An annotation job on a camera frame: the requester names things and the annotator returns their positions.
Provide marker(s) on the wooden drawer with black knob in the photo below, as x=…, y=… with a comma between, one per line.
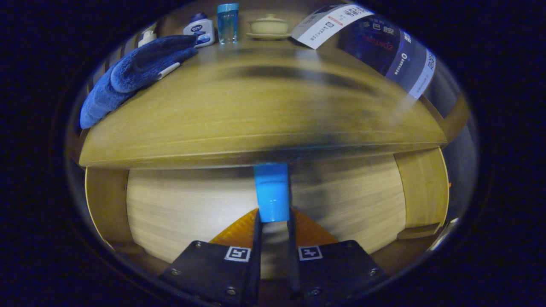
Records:
x=192, y=204

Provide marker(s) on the white lotion bottle blue cap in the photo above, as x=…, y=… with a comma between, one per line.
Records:
x=199, y=30

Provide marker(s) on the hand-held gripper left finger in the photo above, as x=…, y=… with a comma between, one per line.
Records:
x=256, y=273

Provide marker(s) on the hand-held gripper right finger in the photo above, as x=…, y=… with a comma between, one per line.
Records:
x=293, y=273

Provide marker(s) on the clear blue bottle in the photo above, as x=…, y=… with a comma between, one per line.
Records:
x=227, y=23

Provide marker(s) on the blue cylindrical container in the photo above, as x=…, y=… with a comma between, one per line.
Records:
x=271, y=192

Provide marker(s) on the white book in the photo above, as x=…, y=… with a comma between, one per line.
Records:
x=328, y=25

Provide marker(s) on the beige lidded teacup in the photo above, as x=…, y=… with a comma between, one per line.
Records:
x=268, y=26

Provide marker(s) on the wooden cabinet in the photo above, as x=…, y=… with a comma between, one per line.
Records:
x=454, y=121

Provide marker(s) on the black backdrop cloth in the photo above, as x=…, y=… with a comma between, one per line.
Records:
x=463, y=170

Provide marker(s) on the rolled blue towel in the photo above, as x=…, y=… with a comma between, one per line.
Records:
x=128, y=72

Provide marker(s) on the wooden countertop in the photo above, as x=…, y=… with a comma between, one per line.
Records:
x=256, y=111

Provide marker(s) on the dark blue book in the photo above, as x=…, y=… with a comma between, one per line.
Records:
x=375, y=42

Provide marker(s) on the white pump bottle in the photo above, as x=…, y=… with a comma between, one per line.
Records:
x=147, y=38

